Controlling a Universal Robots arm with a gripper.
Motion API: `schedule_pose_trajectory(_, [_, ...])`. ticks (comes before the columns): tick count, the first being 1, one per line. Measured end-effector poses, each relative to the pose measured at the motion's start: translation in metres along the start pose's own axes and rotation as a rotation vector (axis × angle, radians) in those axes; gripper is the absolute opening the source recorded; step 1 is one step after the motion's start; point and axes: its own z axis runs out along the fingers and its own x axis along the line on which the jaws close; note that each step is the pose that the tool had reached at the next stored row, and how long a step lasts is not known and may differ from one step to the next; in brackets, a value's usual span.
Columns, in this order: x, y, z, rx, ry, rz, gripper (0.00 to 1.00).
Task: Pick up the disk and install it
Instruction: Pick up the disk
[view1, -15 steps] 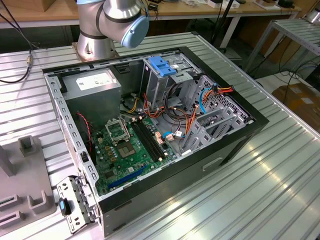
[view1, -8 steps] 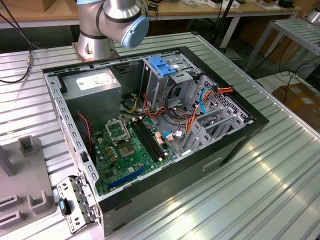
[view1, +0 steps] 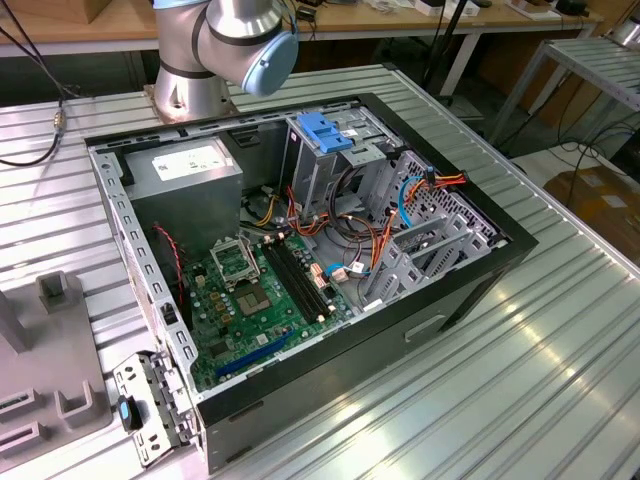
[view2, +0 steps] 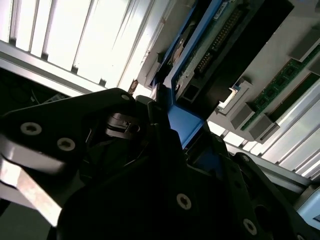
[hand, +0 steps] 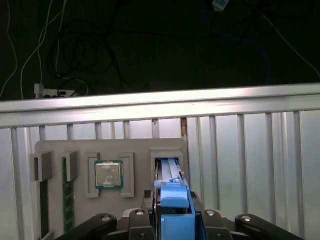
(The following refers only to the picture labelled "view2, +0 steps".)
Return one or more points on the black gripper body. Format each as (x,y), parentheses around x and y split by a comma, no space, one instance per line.
(120,200)

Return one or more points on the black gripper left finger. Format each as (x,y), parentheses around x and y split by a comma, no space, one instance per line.
(50,117)

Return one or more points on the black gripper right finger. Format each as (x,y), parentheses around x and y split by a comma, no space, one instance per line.
(250,200)

